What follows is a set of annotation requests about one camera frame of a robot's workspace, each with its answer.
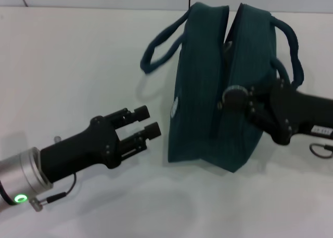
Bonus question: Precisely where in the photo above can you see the dark teal insulated lunch bag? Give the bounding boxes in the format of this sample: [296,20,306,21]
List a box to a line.
[139,2,305,174]

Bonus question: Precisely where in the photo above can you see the left gripper cable with plug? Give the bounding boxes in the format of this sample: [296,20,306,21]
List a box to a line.
[28,172,78,212]

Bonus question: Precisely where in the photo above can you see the gripper cable with plug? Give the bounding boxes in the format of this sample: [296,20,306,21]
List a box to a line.
[309,142,333,158]
[28,172,78,212]

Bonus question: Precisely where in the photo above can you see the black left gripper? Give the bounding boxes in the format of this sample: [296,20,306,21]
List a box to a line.
[40,105,161,184]

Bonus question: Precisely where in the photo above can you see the right gripper cable with plug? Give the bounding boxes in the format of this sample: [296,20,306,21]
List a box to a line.
[309,142,333,158]

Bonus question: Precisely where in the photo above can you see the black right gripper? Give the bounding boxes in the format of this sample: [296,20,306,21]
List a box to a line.
[222,78,333,147]

